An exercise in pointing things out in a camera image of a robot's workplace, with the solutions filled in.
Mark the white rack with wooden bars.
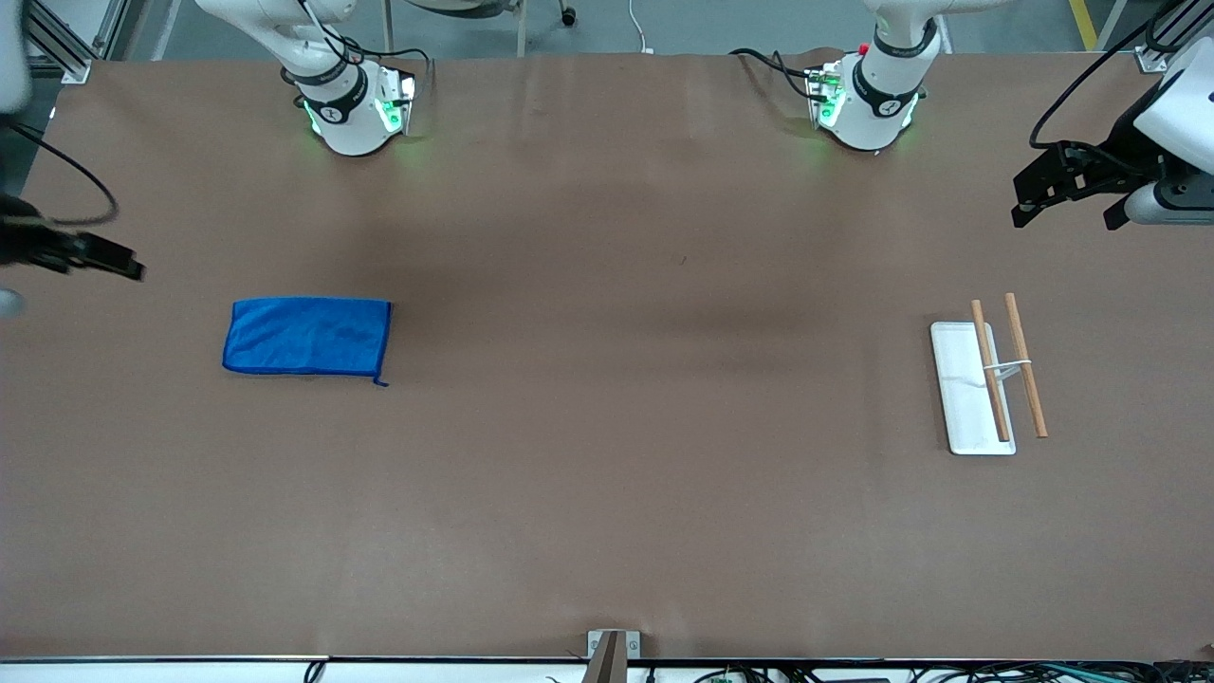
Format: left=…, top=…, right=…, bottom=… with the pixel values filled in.
left=929, top=292, right=1050, bottom=457

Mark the black base cable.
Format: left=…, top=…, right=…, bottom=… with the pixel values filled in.
left=728, top=47, right=824, bottom=102
left=280, top=0, right=433, bottom=91

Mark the brown table cover sheet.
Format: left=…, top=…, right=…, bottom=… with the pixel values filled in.
left=0, top=47, right=1214, bottom=661

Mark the aluminium frame profile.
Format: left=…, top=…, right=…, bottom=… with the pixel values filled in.
left=0, top=0, right=130, bottom=85
left=1133, top=0, right=1214, bottom=76

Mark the black right base cable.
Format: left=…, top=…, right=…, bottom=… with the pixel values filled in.
left=280, top=0, right=433, bottom=91

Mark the blue microfibre towel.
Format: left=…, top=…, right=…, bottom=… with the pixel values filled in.
left=222, top=298, right=394, bottom=388

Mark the black left base cable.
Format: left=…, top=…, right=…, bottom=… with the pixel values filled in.
left=728, top=47, right=824, bottom=102

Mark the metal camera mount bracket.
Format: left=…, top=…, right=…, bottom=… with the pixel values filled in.
left=582, top=630, right=642, bottom=683

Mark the office chair base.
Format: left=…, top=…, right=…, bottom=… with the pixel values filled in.
left=379, top=0, right=579, bottom=58

